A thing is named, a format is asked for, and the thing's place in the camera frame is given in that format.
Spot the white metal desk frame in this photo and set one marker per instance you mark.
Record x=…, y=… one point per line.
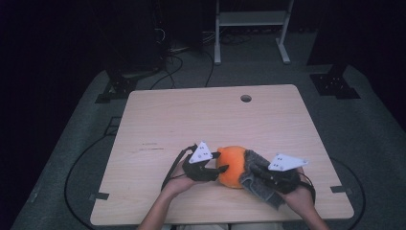
x=252, y=19

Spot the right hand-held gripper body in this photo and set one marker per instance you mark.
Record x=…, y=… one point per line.
x=284, y=179

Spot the person's right hand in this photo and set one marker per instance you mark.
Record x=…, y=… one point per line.
x=298, y=199

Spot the grey tape strip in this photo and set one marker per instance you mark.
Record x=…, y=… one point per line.
x=341, y=189
x=99, y=196

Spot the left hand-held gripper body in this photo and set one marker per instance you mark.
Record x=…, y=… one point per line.
x=199, y=169

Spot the black stand with square base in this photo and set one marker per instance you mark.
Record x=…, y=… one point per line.
x=335, y=84

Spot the grey fluffy cloth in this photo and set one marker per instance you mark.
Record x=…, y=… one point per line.
x=258, y=188

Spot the person's left hand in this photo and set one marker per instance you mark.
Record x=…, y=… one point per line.
x=178, y=183

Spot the orange plush toy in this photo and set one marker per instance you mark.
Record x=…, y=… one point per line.
x=231, y=166

